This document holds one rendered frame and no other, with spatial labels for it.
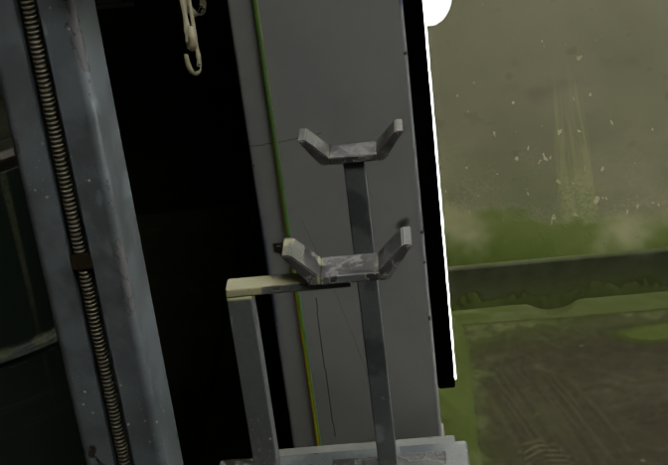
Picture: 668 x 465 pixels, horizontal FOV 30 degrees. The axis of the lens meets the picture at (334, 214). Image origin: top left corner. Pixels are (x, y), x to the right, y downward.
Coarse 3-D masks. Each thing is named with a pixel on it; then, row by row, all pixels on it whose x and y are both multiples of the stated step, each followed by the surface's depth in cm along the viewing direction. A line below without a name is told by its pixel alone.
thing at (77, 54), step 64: (0, 0) 77; (64, 0) 77; (0, 64) 79; (64, 64) 79; (64, 128) 82; (64, 192) 83; (128, 192) 87; (64, 256) 84; (128, 256) 86; (64, 320) 86; (128, 320) 86; (128, 384) 88; (128, 448) 92
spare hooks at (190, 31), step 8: (184, 0) 132; (200, 0) 138; (184, 8) 132; (192, 8) 133; (200, 8) 138; (184, 16) 132; (192, 16) 133; (184, 24) 133; (192, 24) 134; (184, 32) 133; (192, 32) 130; (192, 40) 130; (192, 48) 131; (184, 56) 131; (200, 56) 135; (200, 64) 135; (192, 72) 133; (200, 72) 135
